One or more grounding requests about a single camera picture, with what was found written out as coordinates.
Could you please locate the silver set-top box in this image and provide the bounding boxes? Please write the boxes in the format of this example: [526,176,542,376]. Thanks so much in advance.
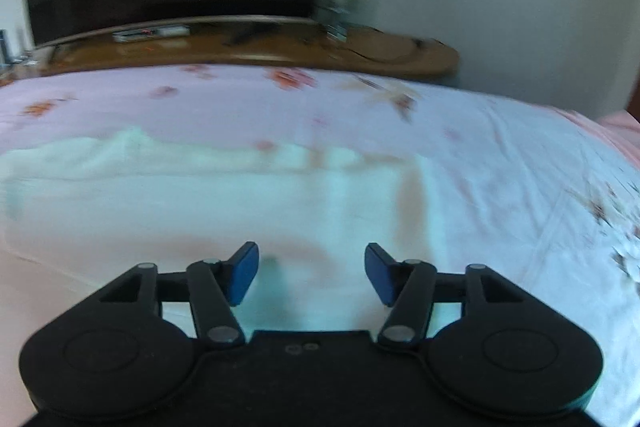
[112,26,191,44]

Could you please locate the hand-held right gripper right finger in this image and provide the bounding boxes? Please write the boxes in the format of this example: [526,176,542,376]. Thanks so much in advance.
[364,242,527,350]

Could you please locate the pink blanket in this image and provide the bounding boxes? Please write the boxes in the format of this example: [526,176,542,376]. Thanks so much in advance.
[565,107,640,168]

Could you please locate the wooden television stand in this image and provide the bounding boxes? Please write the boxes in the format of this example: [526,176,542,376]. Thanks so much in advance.
[0,18,461,84]

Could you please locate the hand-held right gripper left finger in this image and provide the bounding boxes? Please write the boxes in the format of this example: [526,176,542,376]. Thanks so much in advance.
[99,241,260,350]

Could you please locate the black remote control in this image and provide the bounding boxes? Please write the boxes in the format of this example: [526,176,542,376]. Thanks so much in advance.
[224,26,282,46]

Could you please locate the white knit garment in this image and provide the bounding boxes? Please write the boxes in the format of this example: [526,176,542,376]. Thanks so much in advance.
[0,127,437,337]

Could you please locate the floral pink bed sheet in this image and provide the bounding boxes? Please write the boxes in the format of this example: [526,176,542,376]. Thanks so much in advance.
[0,64,640,427]

